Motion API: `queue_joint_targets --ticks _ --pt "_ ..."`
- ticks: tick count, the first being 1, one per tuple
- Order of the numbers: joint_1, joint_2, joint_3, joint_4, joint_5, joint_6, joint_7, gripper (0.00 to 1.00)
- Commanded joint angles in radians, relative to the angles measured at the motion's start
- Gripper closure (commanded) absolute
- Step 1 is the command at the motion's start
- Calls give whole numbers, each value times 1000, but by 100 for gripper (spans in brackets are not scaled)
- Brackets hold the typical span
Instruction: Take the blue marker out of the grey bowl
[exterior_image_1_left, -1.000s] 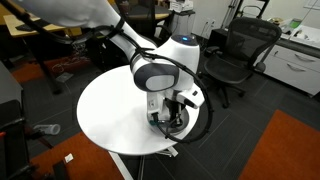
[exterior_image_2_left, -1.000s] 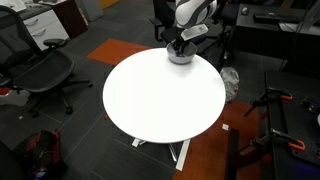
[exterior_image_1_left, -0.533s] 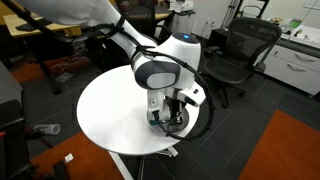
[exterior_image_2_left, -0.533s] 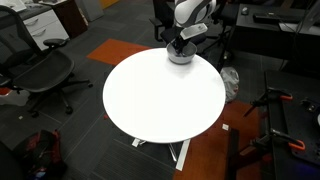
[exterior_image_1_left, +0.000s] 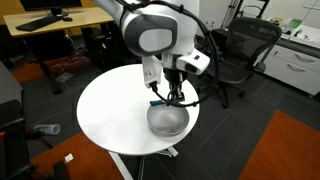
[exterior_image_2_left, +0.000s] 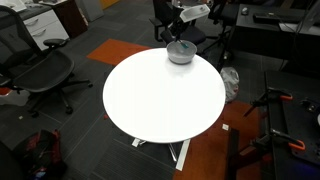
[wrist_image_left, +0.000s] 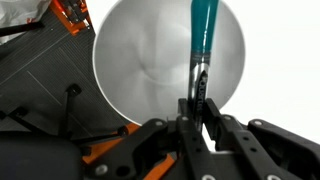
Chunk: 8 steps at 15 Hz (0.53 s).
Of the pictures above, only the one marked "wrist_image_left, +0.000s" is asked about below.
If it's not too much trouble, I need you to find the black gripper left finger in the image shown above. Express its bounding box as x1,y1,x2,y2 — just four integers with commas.
84,98,219,180

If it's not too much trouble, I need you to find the orange and black clamp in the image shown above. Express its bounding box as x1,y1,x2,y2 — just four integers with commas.
49,0,94,37

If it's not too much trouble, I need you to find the orange bar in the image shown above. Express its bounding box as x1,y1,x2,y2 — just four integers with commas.
81,122,142,165

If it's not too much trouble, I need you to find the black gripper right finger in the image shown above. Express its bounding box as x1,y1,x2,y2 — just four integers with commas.
203,98,320,180

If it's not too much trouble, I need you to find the black rounded seat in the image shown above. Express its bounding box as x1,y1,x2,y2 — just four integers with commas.
0,131,84,180

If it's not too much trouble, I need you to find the blue marker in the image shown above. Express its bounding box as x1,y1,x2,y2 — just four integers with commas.
187,0,221,133

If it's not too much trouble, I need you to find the white plastic bag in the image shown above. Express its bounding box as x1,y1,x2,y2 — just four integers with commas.
0,0,52,45

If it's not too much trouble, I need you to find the grey bowl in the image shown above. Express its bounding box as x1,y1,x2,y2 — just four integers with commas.
92,0,247,126

